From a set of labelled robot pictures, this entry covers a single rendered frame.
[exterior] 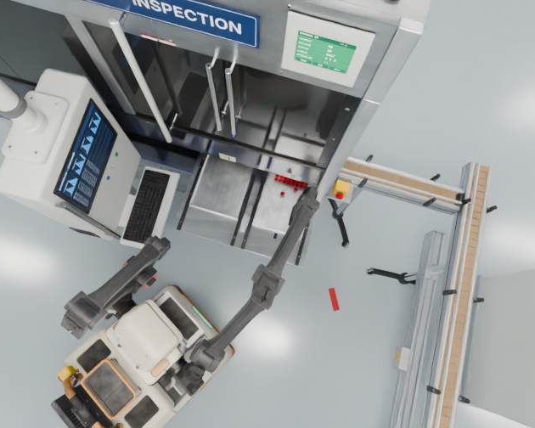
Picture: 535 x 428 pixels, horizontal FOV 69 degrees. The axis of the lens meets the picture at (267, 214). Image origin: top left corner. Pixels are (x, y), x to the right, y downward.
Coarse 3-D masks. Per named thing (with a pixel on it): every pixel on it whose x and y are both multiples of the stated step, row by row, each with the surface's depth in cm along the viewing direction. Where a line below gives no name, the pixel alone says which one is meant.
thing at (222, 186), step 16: (208, 160) 208; (224, 160) 208; (208, 176) 206; (224, 176) 206; (240, 176) 207; (208, 192) 204; (224, 192) 204; (240, 192) 204; (208, 208) 201; (224, 208) 202; (240, 208) 199
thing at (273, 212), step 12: (264, 192) 205; (276, 192) 205; (288, 192) 205; (300, 192) 206; (264, 204) 203; (276, 204) 203; (288, 204) 204; (264, 216) 201; (276, 216) 202; (288, 216) 202; (276, 228) 200
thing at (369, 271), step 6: (366, 270) 284; (372, 270) 278; (378, 270) 276; (384, 270) 276; (390, 276) 273; (396, 276) 272; (402, 276) 271; (402, 282) 270; (408, 282) 270; (414, 282) 271
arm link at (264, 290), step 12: (264, 276) 140; (252, 288) 139; (264, 288) 137; (276, 288) 140; (252, 300) 134; (264, 300) 134; (240, 312) 139; (252, 312) 136; (228, 324) 142; (240, 324) 139; (216, 336) 146; (228, 336) 141; (204, 348) 145; (216, 348) 144; (192, 360) 146; (216, 360) 147
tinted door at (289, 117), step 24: (240, 72) 124; (264, 72) 120; (240, 96) 138; (264, 96) 133; (288, 96) 129; (312, 96) 125; (336, 96) 121; (240, 120) 155; (264, 120) 149; (288, 120) 144; (312, 120) 139; (264, 144) 170; (288, 144) 163; (312, 144) 157
